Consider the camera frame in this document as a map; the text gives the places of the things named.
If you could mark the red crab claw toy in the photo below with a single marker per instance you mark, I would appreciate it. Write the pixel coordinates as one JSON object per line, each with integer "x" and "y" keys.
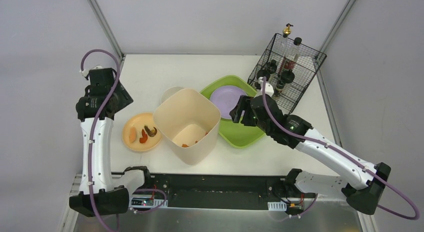
{"x": 144, "y": 137}

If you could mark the black-cap shaker bottle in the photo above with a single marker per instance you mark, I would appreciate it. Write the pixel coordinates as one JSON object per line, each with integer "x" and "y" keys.
{"x": 264, "y": 73}

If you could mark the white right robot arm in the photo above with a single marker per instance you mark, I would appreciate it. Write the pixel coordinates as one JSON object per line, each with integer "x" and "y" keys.
{"x": 361, "y": 190}

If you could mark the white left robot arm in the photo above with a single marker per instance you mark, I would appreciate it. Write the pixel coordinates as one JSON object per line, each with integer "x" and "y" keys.
{"x": 99, "y": 193}

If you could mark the dark vinegar bottle red label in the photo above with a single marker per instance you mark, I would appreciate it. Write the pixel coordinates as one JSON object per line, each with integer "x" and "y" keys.
{"x": 290, "y": 58}

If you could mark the brown food scraps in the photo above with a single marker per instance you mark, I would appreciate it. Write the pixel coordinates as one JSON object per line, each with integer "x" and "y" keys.
{"x": 151, "y": 132}

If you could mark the white ceramic bowl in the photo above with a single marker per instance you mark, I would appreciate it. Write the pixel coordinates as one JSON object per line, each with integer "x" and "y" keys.
{"x": 170, "y": 92}

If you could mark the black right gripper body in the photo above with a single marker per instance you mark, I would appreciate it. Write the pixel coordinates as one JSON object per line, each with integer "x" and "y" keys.
{"x": 245, "y": 110}

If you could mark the black wire basket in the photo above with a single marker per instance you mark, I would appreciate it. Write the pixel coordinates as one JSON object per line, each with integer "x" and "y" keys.
{"x": 306, "y": 68}

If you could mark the speckled seasoning shaker bottle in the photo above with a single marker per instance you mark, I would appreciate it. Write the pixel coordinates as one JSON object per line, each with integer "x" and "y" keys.
{"x": 287, "y": 76}

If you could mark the green plastic tub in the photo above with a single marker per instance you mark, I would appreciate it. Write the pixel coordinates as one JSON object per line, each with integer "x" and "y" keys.
{"x": 237, "y": 135}

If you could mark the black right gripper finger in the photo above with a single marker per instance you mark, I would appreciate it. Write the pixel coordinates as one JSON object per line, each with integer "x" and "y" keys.
{"x": 249, "y": 118}
{"x": 238, "y": 110}

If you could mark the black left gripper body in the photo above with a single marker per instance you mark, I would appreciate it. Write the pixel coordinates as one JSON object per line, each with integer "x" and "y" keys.
{"x": 122, "y": 95}

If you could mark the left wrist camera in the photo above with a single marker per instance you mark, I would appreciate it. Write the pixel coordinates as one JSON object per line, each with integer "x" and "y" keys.
{"x": 85, "y": 72}

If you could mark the pink salmon slice toy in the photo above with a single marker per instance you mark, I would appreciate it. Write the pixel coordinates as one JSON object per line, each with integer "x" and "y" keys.
{"x": 132, "y": 134}

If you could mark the yellow plastic plate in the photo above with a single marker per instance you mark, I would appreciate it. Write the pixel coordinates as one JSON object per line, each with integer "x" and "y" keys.
{"x": 140, "y": 133}

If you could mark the purple plastic plate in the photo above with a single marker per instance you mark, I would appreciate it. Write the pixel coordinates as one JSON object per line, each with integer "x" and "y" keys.
{"x": 225, "y": 98}

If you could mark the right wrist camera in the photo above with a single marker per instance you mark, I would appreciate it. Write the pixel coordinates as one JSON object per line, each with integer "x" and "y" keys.
{"x": 265, "y": 87}

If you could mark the beige plastic bin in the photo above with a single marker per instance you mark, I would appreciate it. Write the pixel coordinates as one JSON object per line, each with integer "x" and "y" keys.
{"x": 189, "y": 118}

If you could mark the small pepper jar black cap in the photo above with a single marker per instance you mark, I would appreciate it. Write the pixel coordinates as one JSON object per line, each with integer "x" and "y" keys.
{"x": 279, "y": 86}

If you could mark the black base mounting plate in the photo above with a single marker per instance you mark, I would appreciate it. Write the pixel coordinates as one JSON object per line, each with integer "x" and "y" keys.
{"x": 222, "y": 192}

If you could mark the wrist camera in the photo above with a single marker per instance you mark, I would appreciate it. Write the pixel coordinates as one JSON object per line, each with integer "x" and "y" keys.
{"x": 265, "y": 87}
{"x": 85, "y": 72}

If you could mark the white powder shaker bottle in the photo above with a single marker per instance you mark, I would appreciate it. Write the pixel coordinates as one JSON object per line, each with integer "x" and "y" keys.
{"x": 271, "y": 66}

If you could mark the clear oil bottle gold spout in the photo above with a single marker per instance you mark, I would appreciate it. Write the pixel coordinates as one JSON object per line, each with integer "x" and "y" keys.
{"x": 281, "y": 43}

